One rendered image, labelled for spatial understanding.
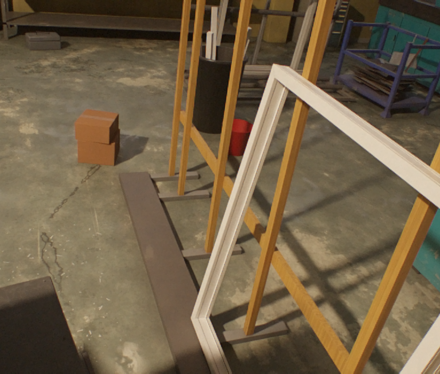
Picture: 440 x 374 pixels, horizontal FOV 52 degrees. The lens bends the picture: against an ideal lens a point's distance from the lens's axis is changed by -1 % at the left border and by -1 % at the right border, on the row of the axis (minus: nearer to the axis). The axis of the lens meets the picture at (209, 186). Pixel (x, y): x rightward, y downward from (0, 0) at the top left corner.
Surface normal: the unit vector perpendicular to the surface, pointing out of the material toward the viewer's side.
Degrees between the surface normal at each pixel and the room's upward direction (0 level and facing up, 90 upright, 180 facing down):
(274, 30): 90
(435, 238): 90
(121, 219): 0
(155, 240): 0
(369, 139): 82
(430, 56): 90
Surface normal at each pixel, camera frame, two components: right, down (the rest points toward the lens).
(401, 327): 0.12, -0.85
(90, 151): 0.03, 0.52
